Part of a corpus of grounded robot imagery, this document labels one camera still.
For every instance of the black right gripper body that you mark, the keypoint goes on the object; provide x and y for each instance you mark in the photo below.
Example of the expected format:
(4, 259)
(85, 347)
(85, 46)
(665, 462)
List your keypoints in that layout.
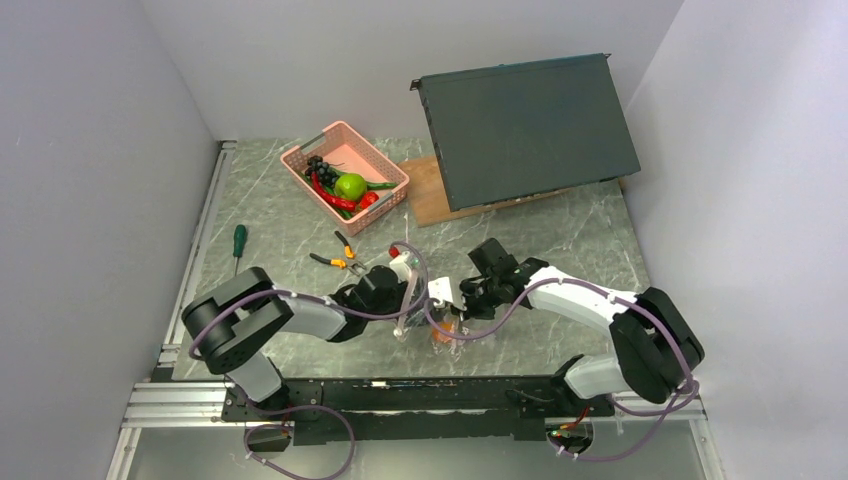
(481, 298)

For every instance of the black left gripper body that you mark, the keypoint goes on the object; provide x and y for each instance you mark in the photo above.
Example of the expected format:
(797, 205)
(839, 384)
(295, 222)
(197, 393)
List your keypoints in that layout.
(395, 304)

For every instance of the fake orange green mango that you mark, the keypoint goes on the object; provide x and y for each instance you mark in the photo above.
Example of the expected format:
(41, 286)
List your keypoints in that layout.
(444, 332)

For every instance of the fake green chili pepper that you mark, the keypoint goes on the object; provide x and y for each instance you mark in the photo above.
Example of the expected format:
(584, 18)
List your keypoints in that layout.
(344, 208)

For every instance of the fake red tomato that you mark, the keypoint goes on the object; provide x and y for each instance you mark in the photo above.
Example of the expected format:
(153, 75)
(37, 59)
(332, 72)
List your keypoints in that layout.
(367, 200)

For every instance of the fake green bean pod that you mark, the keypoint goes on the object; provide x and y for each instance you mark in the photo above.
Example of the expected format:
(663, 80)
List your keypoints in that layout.
(374, 186)

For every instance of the fake green lime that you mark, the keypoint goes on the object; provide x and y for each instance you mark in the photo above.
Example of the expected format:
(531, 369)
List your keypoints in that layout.
(350, 186)

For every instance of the pink plastic basket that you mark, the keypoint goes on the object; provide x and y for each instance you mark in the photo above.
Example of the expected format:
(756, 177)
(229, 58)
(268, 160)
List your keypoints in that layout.
(348, 152)

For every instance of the fake black grape bunch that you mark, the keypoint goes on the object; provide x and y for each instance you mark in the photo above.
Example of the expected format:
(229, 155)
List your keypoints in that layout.
(326, 174)

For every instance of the fake red chili pepper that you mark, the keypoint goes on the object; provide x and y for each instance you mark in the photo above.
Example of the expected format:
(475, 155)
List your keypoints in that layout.
(330, 198)

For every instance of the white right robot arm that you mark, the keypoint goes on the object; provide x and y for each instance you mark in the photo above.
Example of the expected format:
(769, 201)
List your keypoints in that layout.
(654, 350)

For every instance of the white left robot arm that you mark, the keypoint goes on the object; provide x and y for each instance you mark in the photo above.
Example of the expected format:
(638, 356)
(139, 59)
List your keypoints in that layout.
(230, 324)

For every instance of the brown wooden board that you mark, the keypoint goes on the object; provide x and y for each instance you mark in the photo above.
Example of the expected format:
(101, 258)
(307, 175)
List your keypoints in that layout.
(428, 199)

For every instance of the dark grey metal chassis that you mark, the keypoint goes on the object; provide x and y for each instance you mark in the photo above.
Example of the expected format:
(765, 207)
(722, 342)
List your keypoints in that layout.
(517, 130)

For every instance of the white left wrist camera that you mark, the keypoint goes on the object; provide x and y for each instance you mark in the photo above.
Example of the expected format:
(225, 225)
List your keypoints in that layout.
(407, 264)

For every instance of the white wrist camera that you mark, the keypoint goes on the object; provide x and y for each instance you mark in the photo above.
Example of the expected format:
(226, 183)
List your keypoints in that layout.
(445, 293)
(407, 264)

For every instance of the orange handled pliers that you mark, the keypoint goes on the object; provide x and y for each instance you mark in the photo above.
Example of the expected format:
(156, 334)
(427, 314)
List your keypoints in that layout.
(348, 261)

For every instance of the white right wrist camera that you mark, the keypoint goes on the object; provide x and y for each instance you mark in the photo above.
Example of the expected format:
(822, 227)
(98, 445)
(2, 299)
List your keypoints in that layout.
(445, 293)

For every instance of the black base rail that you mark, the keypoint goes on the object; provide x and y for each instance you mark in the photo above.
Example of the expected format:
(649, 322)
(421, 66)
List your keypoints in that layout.
(319, 411)

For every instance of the green handled screwdriver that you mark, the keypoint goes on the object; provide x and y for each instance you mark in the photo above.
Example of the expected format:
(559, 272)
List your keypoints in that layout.
(240, 236)

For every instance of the aluminium side rail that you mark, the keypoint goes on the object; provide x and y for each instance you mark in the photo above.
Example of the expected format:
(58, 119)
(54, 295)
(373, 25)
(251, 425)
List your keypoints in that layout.
(159, 402)

